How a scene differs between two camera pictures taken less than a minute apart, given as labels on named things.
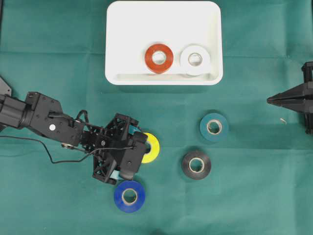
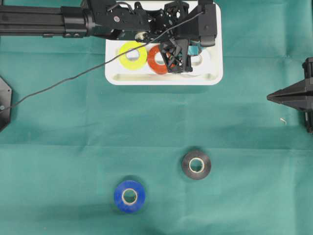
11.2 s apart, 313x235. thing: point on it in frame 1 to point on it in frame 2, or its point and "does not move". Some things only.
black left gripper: (106, 143) to (173, 21)
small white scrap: (283, 120) does not move
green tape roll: (204, 124) to (195, 47)
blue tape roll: (129, 207) does not move
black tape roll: (194, 175) does not move
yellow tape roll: (154, 149) to (135, 64)
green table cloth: (230, 162) does not move
